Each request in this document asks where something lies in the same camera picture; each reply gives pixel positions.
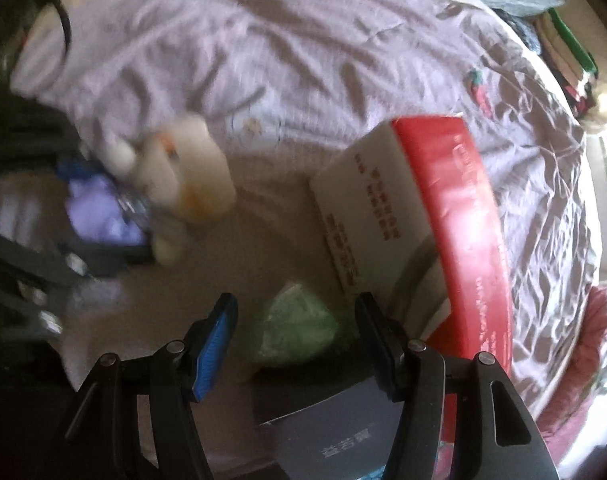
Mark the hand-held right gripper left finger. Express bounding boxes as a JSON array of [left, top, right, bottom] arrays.
[[63, 293, 239, 480]]

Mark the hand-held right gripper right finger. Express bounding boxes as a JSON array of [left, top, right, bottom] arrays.
[[356, 294, 559, 480]]

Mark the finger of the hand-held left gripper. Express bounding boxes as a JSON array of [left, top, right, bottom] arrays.
[[0, 240, 151, 336], [53, 157, 101, 186]]

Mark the purple cloth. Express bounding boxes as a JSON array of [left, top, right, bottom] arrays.
[[64, 172, 151, 247]]

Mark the pale green soft packet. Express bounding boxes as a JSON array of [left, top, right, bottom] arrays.
[[250, 281, 340, 368]]

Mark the white plush toy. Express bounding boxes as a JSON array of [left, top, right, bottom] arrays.
[[106, 112, 236, 267]]

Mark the dark grey box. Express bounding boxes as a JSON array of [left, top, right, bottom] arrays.
[[252, 372, 409, 480]]

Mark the red and white box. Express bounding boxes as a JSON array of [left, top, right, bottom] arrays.
[[308, 115, 517, 480]]

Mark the pink quilt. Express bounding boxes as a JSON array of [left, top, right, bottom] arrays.
[[533, 285, 607, 441]]

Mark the mauve wrinkled bedsheet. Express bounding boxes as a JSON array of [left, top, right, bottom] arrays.
[[10, 0, 604, 411]]

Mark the stack of folded clothes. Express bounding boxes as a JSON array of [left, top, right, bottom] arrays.
[[531, 7, 600, 118]]

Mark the dark patterned cloth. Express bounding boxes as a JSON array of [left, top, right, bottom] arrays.
[[513, 15, 544, 53]]

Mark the black cable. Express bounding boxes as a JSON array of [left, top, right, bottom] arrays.
[[50, 0, 73, 36]]

